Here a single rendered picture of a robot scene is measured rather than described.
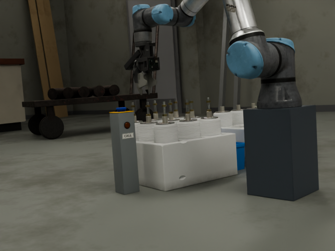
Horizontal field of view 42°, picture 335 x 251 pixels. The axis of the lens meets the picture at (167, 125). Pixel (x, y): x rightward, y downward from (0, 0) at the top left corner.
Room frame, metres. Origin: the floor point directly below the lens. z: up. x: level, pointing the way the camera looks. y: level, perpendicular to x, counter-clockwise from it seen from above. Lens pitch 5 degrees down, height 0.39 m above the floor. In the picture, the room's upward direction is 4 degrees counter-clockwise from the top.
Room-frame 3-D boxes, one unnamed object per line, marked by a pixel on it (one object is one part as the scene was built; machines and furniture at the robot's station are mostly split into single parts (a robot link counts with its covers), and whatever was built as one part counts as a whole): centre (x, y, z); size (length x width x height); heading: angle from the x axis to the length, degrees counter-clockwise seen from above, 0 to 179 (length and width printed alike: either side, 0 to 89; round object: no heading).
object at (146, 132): (1.82, 0.08, 0.16); 0.10 x 0.10 x 0.18
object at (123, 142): (1.66, 0.17, 0.16); 0.07 x 0.07 x 0.31; 36
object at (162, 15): (1.76, 0.00, 0.68); 0.11 x 0.11 x 0.08; 42
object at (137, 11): (1.82, 0.07, 0.68); 0.09 x 0.08 x 0.11; 42
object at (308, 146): (1.50, -0.39, 0.15); 0.18 x 0.18 x 0.30; 45
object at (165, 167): (1.89, -0.02, 0.09); 0.39 x 0.39 x 0.18; 36
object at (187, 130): (1.80, -0.09, 0.16); 0.10 x 0.10 x 0.18
